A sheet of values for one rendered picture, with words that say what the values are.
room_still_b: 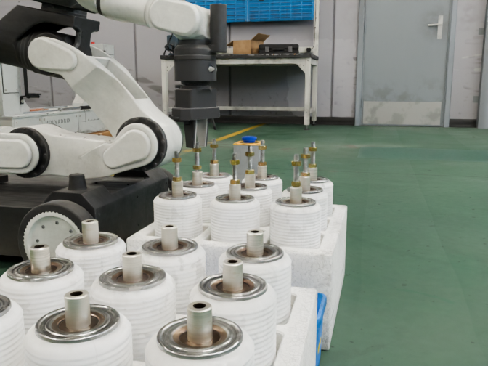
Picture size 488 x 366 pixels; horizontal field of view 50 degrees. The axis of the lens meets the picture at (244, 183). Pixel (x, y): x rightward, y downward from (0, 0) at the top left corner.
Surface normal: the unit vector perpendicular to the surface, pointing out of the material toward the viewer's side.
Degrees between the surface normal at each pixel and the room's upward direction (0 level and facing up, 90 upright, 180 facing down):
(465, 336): 0
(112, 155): 90
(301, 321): 0
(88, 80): 111
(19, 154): 90
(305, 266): 90
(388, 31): 90
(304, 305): 0
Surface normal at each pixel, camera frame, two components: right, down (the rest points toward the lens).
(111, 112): -0.25, 0.18
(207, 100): 0.79, 0.11
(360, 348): 0.00, -0.98
